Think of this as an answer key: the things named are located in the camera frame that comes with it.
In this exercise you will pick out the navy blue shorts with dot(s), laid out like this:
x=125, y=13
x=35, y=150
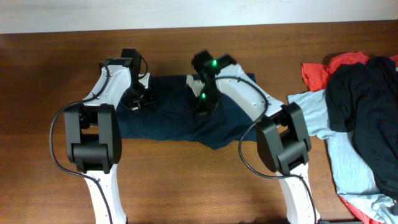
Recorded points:
x=171, y=118

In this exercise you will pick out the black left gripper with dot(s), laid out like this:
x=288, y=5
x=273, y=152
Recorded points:
x=130, y=106

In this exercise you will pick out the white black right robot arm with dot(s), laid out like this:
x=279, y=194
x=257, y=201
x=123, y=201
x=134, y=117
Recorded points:
x=283, y=141

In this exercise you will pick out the dark navy garment pile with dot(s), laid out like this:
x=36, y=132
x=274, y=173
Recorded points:
x=362, y=99

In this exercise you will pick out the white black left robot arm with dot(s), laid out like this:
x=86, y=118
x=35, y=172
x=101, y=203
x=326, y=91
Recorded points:
x=93, y=137

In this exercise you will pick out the light blue patterned cloth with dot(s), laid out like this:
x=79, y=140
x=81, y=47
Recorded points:
x=354, y=180

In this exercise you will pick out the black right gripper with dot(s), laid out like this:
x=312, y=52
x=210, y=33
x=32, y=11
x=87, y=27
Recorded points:
x=202, y=113

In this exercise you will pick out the red orange garment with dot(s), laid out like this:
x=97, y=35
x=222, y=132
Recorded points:
x=326, y=70

